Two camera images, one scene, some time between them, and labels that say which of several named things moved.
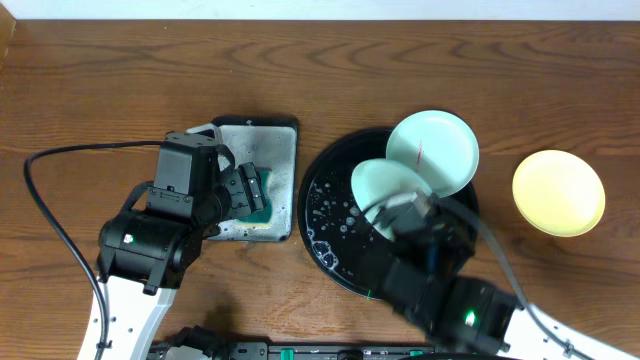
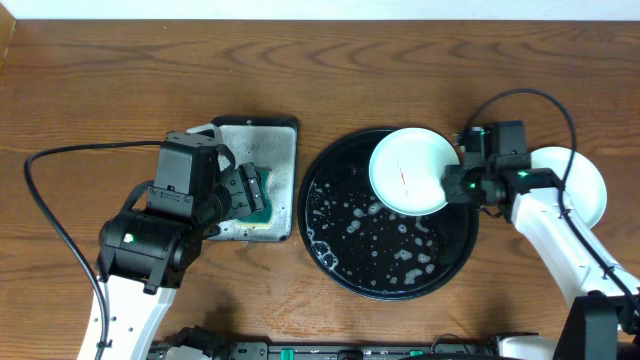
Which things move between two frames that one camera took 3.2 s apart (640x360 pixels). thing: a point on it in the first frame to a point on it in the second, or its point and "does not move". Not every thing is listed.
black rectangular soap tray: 271,142 does not move
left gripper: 248,192 does not move
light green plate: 378,181 to 583,183
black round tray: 340,238 does not move
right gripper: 448,232 to 453,175
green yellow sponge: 263,217 does not move
